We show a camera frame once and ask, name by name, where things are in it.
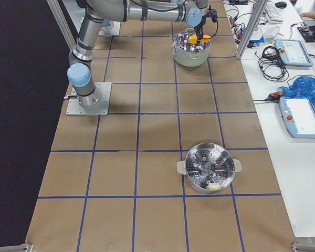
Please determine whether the pale green cooking pot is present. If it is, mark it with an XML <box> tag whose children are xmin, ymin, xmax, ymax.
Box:
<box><xmin>171</xmin><ymin>28</ymin><xmax>211</xmax><ymax>67</ymax></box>

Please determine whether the aluminium frame post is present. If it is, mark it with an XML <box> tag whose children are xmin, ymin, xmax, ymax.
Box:
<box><xmin>47</xmin><ymin>0</ymin><xmax>76</xmax><ymax>50</ymax></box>
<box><xmin>235</xmin><ymin>0</ymin><xmax>267</xmax><ymax>60</ymax></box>

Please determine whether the aluminium frame post left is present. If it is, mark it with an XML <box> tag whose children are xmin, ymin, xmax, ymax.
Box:
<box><xmin>47</xmin><ymin>0</ymin><xmax>76</xmax><ymax>50</ymax></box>

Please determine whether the blue plastic bag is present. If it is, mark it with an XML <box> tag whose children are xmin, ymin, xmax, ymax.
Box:
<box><xmin>277</xmin><ymin>75</ymin><xmax>315</xmax><ymax>106</ymax></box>

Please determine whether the steel steamer insert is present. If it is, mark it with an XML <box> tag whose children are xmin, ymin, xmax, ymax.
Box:
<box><xmin>176</xmin><ymin>143</ymin><xmax>242</xmax><ymax>194</ymax></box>

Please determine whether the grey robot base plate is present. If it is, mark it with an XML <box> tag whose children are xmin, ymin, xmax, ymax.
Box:
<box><xmin>64</xmin><ymin>82</ymin><xmax>112</xmax><ymax>116</ymax></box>

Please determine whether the teach pendant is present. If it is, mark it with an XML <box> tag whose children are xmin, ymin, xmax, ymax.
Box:
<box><xmin>279</xmin><ymin>97</ymin><xmax>315</xmax><ymax>139</ymax></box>
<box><xmin>275</xmin><ymin>38</ymin><xmax>313</xmax><ymax>67</ymax></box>

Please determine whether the aluminium frame post right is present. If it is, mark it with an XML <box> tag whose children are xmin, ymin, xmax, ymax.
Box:
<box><xmin>235</xmin><ymin>0</ymin><xmax>267</xmax><ymax>60</ymax></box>

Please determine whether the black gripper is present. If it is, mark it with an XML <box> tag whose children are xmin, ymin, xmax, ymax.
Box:
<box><xmin>199</xmin><ymin>8</ymin><xmax>218</xmax><ymax>26</ymax></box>

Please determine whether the upper teach pendant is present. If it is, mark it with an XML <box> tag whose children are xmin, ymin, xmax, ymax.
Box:
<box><xmin>275</xmin><ymin>38</ymin><xmax>313</xmax><ymax>67</ymax></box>

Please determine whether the brown paper table cover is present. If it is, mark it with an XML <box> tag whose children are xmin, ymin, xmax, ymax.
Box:
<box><xmin>26</xmin><ymin>1</ymin><xmax>294</xmax><ymax>251</ymax></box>

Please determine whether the white small box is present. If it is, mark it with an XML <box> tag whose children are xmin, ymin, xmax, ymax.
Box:
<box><xmin>261</xmin><ymin>26</ymin><xmax>281</xmax><ymax>44</ymax></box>

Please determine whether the black coiled cable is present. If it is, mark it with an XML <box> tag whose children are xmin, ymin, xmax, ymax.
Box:
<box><xmin>254</xmin><ymin>45</ymin><xmax>289</xmax><ymax>81</ymax></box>

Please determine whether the black computer mouse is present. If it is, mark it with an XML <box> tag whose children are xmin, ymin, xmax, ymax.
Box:
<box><xmin>275</xmin><ymin>1</ymin><xmax>287</xmax><ymax>9</ymax></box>

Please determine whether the white keyboard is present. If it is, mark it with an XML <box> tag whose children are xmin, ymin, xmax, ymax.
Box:
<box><xmin>264</xmin><ymin>1</ymin><xmax>284</xmax><ymax>24</ymax></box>

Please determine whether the lower teach pendant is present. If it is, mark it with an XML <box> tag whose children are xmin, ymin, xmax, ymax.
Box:
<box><xmin>279</xmin><ymin>97</ymin><xmax>315</xmax><ymax>139</ymax></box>

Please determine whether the yellow toy corn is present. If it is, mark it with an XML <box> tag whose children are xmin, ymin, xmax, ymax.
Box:
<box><xmin>187</xmin><ymin>34</ymin><xmax>211</xmax><ymax>44</ymax></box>

